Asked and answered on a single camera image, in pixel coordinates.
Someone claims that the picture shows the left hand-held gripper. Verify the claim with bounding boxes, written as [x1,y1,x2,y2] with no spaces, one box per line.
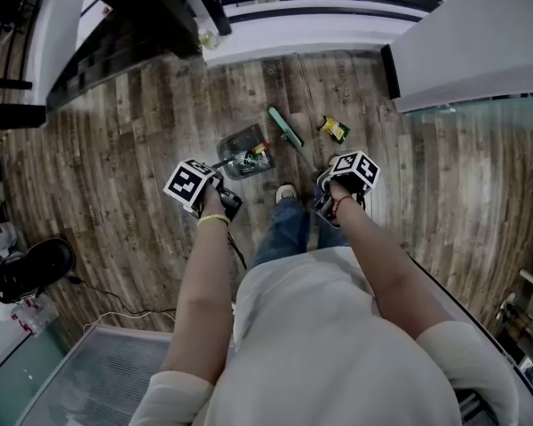
[163,158,244,222]

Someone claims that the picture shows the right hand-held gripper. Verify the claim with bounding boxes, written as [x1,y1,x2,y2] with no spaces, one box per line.
[312,149,381,226]

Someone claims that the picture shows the green yellow wrapper trash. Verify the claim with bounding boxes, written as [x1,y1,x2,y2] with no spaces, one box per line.
[318,114,352,144]

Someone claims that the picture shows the grey dustpan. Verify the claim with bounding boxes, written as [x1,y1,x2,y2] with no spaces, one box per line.
[211,123,277,182]

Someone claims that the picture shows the clear plastic bottle trash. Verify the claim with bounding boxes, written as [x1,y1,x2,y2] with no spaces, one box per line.
[230,151,273,173]

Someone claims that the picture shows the green broom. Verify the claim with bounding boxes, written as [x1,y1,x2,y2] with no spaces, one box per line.
[266,106,317,173]

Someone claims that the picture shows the person's right forearm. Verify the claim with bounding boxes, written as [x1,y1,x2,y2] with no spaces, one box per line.
[328,179,457,343]

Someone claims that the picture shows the person's left forearm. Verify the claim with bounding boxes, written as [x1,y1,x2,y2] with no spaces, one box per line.
[159,187,235,385]

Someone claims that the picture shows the wooden floor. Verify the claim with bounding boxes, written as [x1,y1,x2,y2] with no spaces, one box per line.
[0,49,533,363]

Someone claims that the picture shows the person's white shoe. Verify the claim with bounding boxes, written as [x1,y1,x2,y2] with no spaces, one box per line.
[275,184,298,205]

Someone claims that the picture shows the person's blue jeans legs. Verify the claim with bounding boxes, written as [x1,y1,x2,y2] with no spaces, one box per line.
[250,183,353,269]

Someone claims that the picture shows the clear round bottle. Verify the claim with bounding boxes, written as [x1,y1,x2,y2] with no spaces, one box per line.
[198,28,219,52]

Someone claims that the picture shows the person's white shirt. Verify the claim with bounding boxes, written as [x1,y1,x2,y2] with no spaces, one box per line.
[128,245,521,426]

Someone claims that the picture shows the clear plastic container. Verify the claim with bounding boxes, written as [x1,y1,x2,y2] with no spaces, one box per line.
[10,294,60,339]

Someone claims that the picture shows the frosted glass table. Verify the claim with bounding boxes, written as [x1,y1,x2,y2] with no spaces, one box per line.
[16,324,175,426]

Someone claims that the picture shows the red string bracelet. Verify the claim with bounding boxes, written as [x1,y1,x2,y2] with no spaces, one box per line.
[332,194,354,217]

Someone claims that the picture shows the yellow green bracelet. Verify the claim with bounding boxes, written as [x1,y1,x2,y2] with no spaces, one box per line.
[196,213,231,229]

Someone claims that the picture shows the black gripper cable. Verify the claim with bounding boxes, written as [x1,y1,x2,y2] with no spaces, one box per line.
[226,231,249,272]

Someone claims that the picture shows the black floor cable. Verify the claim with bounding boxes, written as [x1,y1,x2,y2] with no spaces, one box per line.
[68,272,177,318]

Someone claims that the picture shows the white floor cable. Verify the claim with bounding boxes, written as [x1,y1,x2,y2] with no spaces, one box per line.
[83,310,177,335]

